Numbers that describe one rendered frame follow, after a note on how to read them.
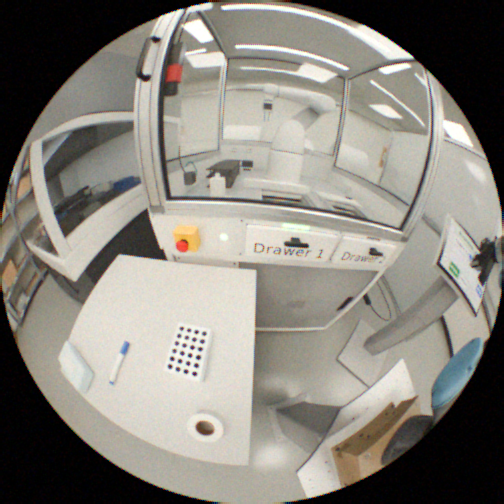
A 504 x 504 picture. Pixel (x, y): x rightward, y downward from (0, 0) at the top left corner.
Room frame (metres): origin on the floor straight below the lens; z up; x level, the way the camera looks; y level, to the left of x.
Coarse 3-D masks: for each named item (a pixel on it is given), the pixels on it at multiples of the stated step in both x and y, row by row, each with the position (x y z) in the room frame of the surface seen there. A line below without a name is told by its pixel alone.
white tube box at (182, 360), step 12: (180, 324) 0.10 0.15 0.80; (180, 336) 0.08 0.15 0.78; (192, 336) 0.08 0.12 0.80; (204, 336) 0.09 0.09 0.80; (180, 348) 0.05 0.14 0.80; (192, 348) 0.06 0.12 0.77; (204, 348) 0.06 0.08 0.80; (168, 360) 0.01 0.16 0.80; (180, 360) 0.02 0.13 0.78; (192, 360) 0.03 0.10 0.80; (204, 360) 0.03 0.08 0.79; (168, 372) -0.01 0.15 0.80; (180, 372) -0.01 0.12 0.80; (192, 372) 0.00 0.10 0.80; (204, 372) 0.01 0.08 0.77
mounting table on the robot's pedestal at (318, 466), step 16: (400, 368) -0.05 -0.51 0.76; (384, 384) -0.07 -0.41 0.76; (400, 384) -0.11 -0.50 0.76; (352, 400) -0.08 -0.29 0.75; (368, 400) -0.10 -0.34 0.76; (336, 416) -0.11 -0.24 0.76; (352, 416) -0.13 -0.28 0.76; (336, 432) -0.16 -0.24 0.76; (320, 448) -0.20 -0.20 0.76; (304, 464) -0.25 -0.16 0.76; (320, 464) -0.26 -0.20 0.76; (304, 480) -0.32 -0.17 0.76; (320, 480) -0.34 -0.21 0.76; (336, 480) -0.37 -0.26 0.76
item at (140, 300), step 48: (96, 288) 0.14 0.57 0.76; (144, 288) 0.20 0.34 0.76; (192, 288) 0.24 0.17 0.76; (240, 288) 0.26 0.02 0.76; (96, 336) -0.02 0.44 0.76; (144, 336) 0.05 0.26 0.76; (240, 336) 0.11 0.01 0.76; (96, 384) -0.16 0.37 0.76; (144, 384) -0.07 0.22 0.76; (192, 384) -0.03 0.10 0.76; (240, 384) -0.01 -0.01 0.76; (144, 432) -0.21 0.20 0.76; (240, 432) -0.13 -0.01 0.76
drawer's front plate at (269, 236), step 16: (256, 240) 0.35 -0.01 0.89; (272, 240) 0.35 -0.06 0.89; (288, 240) 0.35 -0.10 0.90; (304, 240) 0.36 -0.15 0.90; (320, 240) 0.36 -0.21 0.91; (336, 240) 0.36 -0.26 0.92; (256, 256) 0.35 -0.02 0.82; (272, 256) 0.35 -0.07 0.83; (288, 256) 0.36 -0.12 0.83; (304, 256) 0.36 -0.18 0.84; (320, 256) 0.36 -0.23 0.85
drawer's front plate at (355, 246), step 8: (344, 240) 0.36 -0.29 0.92; (352, 240) 0.36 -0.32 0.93; (360, 240) 0.37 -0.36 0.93; (368, 240) 0.38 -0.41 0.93; (344, 248) 0.36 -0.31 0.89; (352, 248) 0.36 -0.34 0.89; (360, 248) 0.36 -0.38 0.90; (368, 248) 0.36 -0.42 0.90; (376, 248) 0.36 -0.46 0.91; (384, 248) 0.37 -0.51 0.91; (392, 248) 0.37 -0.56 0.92; (336, 256) 0.36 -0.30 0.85; (344, 256) 0.36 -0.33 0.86; (368, 256) 0.36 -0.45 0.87; (376, 256) 0.37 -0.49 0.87; (352, 264) 0.36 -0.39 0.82; (360, 264) 0.36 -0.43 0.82; (368, 264) 0.36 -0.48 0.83; (376, 264) 0.37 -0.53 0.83; (384, 264) 0.37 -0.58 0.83
